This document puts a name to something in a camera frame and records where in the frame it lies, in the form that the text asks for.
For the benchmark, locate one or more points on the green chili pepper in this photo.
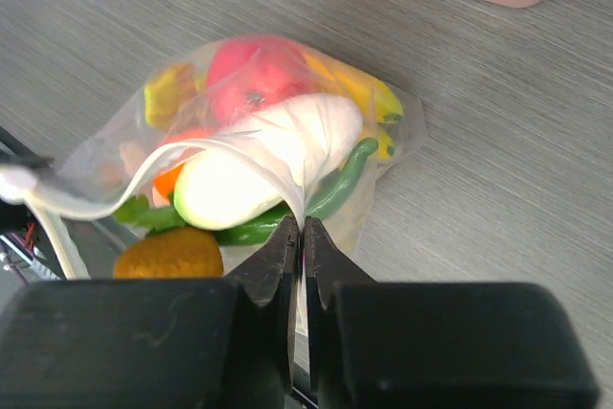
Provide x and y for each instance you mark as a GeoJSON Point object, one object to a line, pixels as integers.
{"type": "Point", "coordinates": [332, 194]}

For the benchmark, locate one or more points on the yellow banana bunch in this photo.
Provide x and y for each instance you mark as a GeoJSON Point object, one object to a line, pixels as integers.
{"type": "Point", "coordinates": [182, 82]}

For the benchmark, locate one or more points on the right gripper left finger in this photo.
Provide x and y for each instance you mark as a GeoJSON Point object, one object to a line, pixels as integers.
{"type": "Point", "coordinates": [183, 343]}

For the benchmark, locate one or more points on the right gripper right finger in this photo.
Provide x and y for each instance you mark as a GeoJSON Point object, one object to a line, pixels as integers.
{"type": "Point", "coordinates": [436, 344]}

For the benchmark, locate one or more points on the white radish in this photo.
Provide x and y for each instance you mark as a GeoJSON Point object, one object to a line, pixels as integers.
{"type": "Point", "coordinates": [267, 157]}

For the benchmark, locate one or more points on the brown kiwi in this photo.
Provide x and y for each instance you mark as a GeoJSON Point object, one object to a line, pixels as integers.
{"type": "Point", "coordinates": [184, 252]}

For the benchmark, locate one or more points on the red apple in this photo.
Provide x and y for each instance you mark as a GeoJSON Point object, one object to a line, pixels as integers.
{"type": "Point", "coordinates": [251, 72]}

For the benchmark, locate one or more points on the clear polka dot zip bag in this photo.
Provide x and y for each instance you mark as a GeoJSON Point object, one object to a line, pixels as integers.
{"type": "Point", "coordinates": [103, 171]}

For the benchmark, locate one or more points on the orange fruit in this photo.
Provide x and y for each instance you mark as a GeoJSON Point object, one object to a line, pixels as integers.
{"type": "Point", "coordinates": [163, 183]}

